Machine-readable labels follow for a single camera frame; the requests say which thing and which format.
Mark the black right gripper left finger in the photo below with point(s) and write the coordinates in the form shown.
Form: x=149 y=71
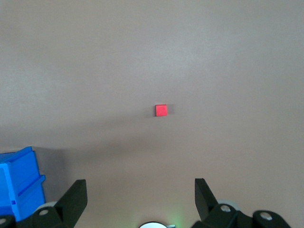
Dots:
x=71 y=204

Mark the small red cube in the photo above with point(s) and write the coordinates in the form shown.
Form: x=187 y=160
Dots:
x=161 y=110

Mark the blue plastic bin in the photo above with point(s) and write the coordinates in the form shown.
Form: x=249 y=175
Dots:
x=21 y=180

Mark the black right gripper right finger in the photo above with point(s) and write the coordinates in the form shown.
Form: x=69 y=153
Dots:
x=206 y=206

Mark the brown table mat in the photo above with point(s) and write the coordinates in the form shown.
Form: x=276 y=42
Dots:
x=152 y=59

